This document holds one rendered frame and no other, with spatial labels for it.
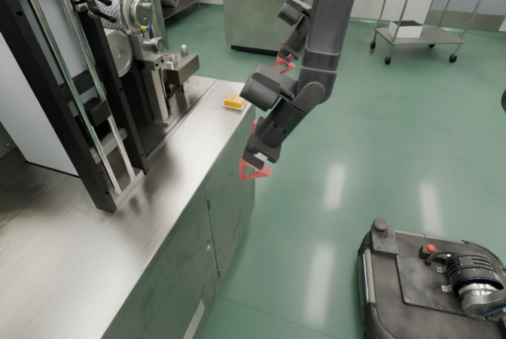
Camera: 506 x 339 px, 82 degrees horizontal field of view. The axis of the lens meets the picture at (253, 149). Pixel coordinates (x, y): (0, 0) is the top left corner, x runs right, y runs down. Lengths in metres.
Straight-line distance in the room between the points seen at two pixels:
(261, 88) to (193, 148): 0.47
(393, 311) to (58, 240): 1.21
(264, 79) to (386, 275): 1.18
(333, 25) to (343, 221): 1.57
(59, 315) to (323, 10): 0.70
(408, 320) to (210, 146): 1.03
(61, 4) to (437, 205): 2.14
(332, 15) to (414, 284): 1.26
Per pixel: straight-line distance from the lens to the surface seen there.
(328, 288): 1.68
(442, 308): 1.53
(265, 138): 0.57
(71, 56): 0.69
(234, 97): 1.14
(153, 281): 0.84
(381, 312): 1.44
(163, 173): 0.88
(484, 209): 2.41
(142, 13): 0.98
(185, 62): 1.18
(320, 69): 0.49
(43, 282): 0.79
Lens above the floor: 1.50
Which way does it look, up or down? 40 degrees down
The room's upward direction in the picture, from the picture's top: straight up
